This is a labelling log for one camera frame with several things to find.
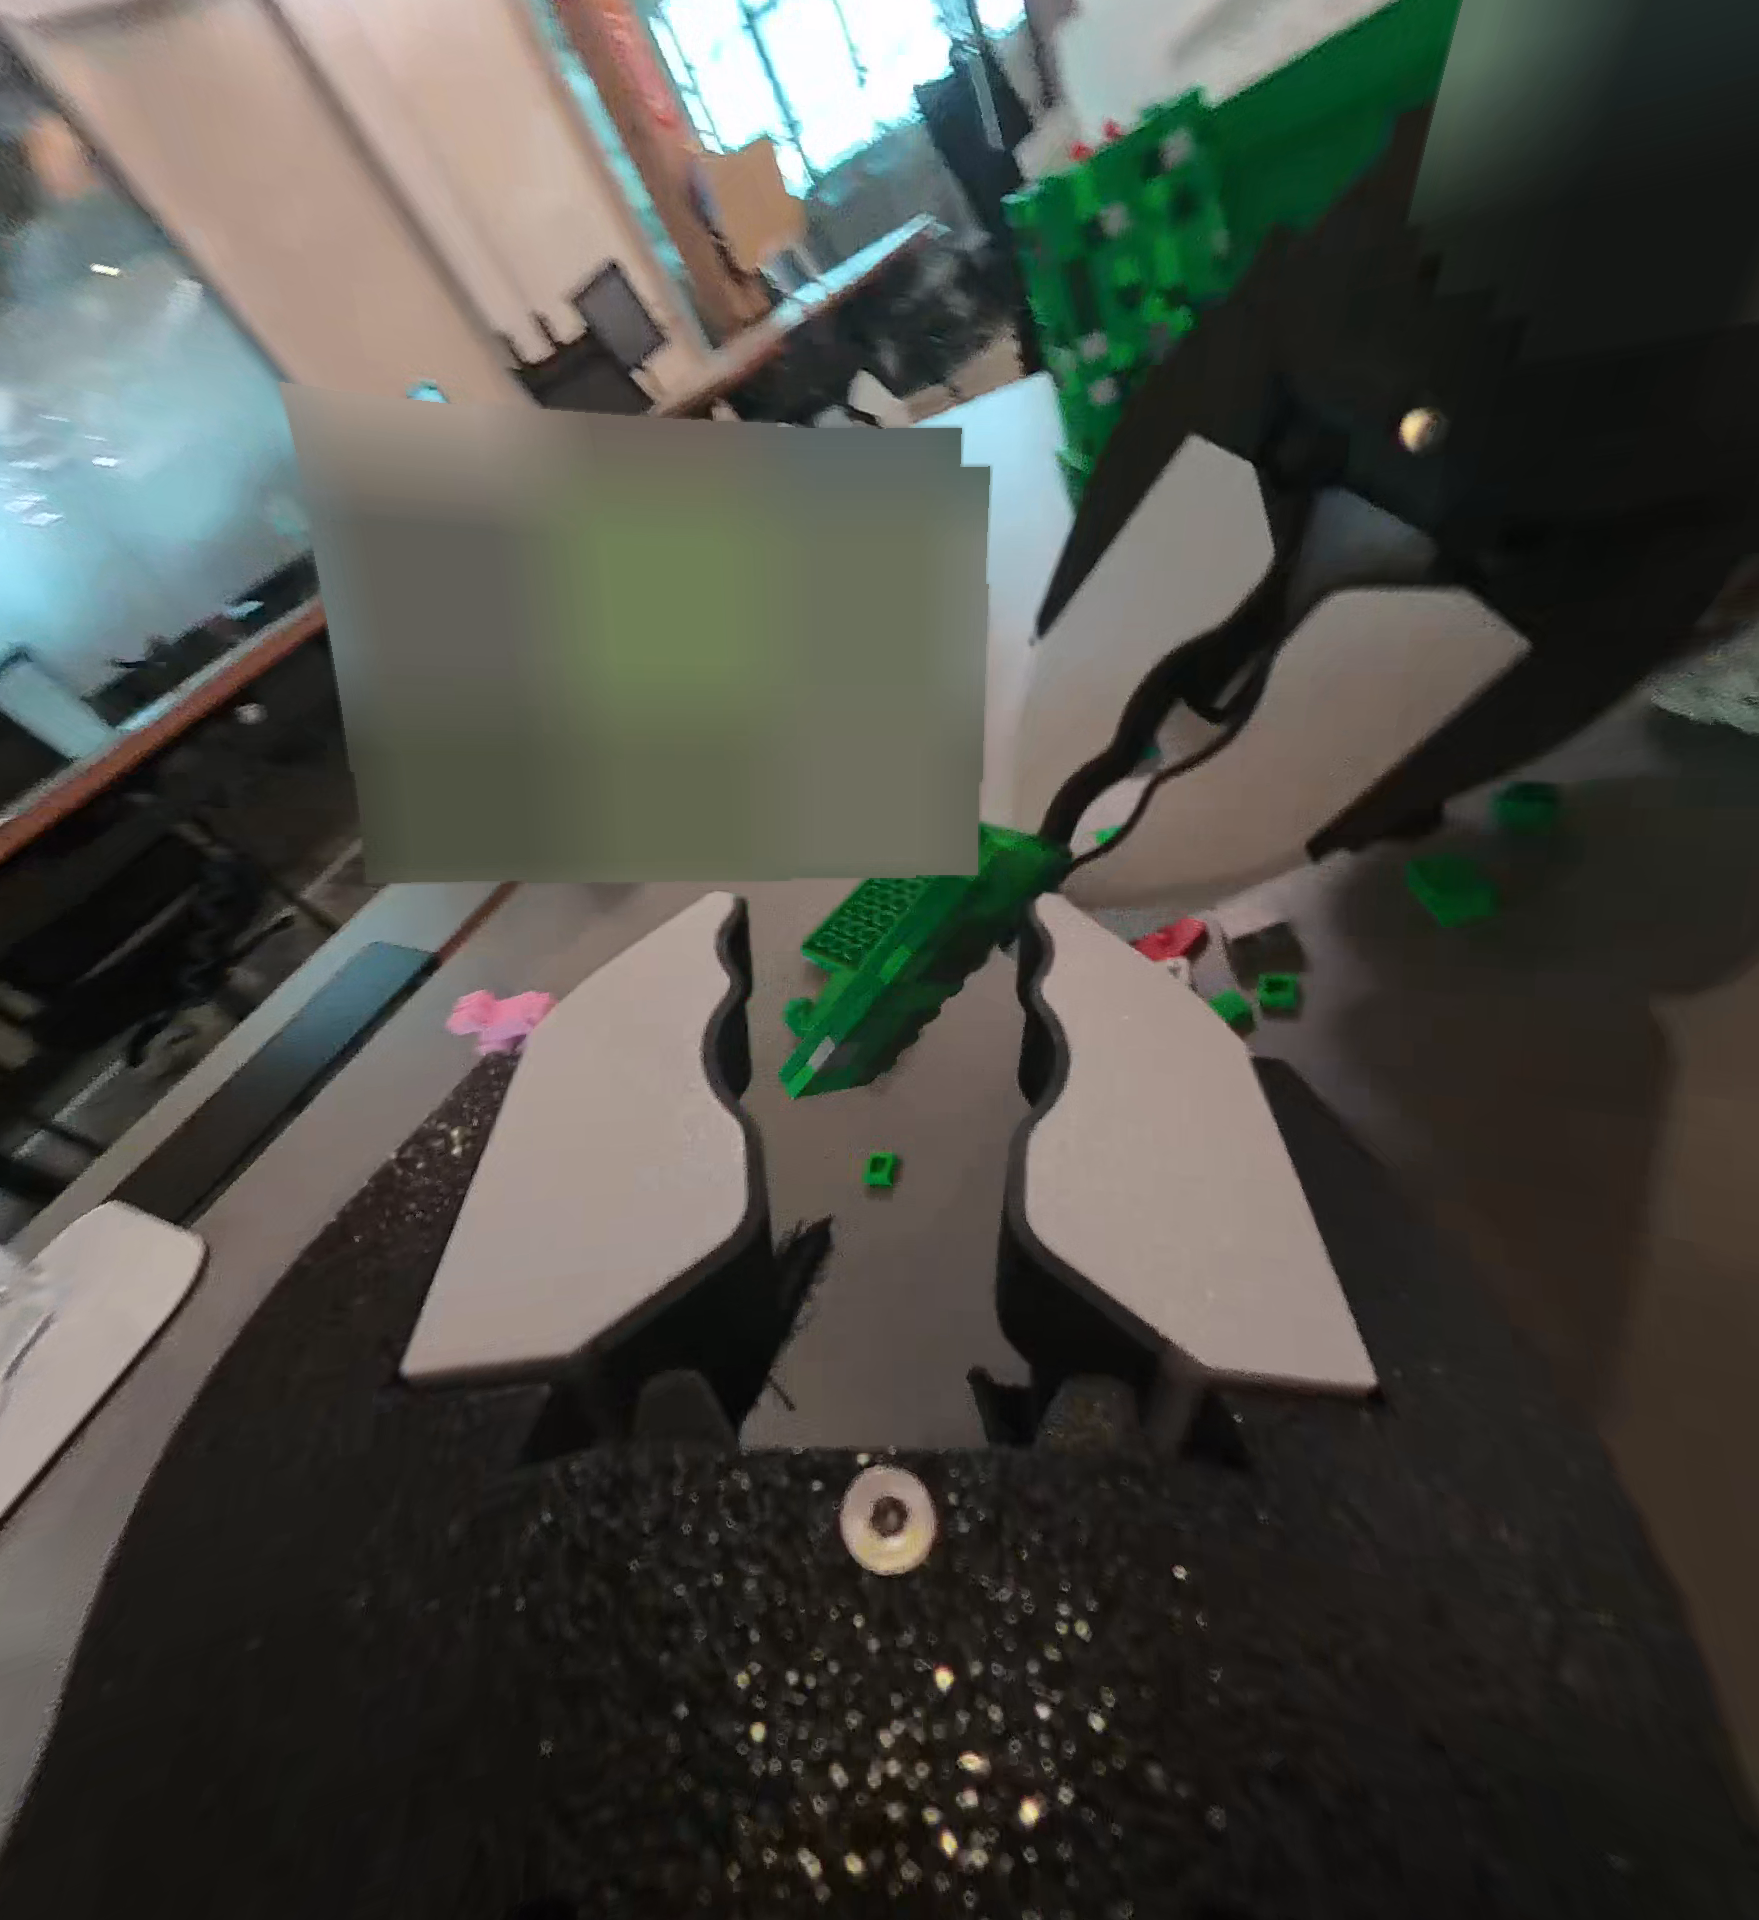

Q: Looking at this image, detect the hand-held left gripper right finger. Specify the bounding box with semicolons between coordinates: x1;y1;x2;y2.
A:
1002;895;1379;1400

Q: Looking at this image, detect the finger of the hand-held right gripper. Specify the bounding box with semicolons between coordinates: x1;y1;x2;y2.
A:
1002;433;1282;859
1081;586;1533;909

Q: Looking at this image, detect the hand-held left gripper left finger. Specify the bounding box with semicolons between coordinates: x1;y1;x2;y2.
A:
399;891;769;1386

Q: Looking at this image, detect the pile of lego bricks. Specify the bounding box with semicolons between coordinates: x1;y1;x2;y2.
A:
1132;781;1571;1042

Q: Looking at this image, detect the green lego plate build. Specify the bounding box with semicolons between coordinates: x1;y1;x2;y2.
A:
778;824;1075;1107

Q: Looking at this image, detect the pink lego pig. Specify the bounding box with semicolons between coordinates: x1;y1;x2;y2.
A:
443;987;555;1055

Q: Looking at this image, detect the green lego creeper figure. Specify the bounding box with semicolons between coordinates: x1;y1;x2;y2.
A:
1002;87;1229;505

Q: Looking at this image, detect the light office desk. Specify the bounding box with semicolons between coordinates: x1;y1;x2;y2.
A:
661;214;956;420

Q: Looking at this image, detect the large green box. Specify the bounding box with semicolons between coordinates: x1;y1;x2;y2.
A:
1208;0;1466;228

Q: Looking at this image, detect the white flat pad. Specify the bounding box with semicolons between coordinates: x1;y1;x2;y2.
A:
0;1201;209;1619

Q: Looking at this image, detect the black monitor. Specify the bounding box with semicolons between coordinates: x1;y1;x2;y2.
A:
571;258;667;377

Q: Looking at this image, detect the wooden-edged desk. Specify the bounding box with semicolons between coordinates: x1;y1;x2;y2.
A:
0;599;333;925

